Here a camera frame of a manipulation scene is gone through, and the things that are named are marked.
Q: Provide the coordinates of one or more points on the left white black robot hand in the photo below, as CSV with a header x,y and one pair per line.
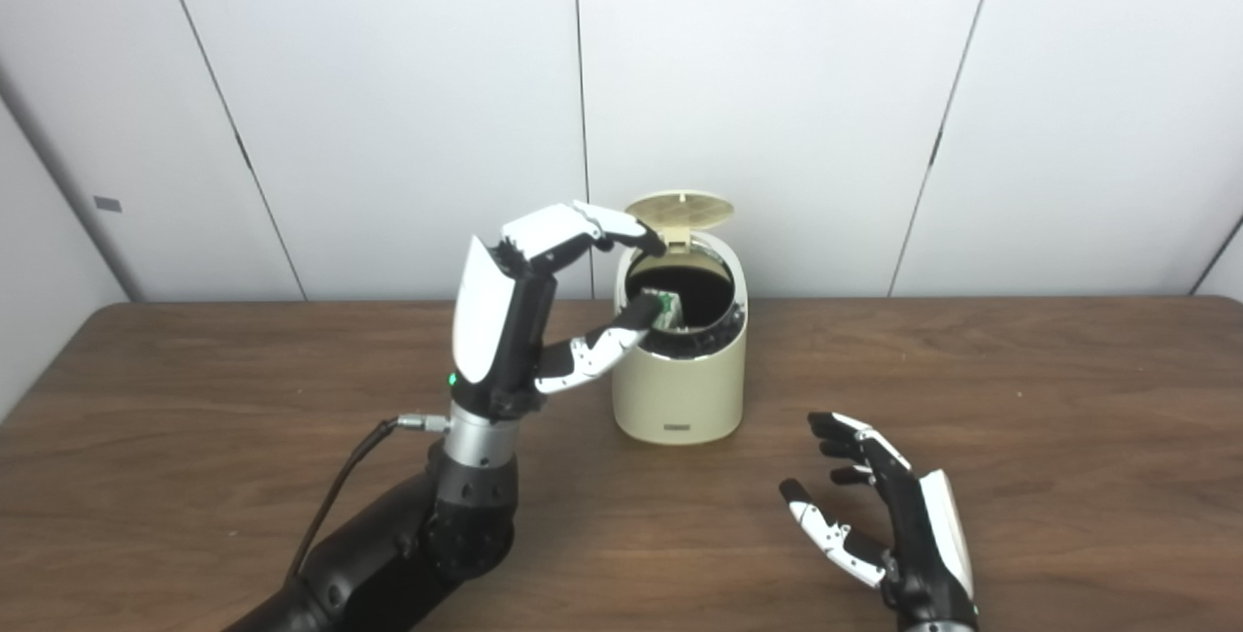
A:
x,y
495,321

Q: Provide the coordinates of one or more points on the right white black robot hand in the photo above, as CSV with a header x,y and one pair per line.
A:
x,y
918,545

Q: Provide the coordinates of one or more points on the green white milk carton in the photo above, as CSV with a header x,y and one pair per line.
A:
x,y
667,312

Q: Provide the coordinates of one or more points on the cream round bin lid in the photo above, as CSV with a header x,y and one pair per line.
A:
x,y
685,210

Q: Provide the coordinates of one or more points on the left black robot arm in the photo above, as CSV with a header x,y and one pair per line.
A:
x,y
437,535

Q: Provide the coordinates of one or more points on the cream-colored cylindrical bin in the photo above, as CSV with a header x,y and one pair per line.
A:
x,y
680,394

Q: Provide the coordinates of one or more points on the black bin liner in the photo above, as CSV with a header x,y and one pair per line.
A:
x,y
711,346

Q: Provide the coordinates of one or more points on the small grey wall tag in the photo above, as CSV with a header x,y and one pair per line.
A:
x,y
108,205

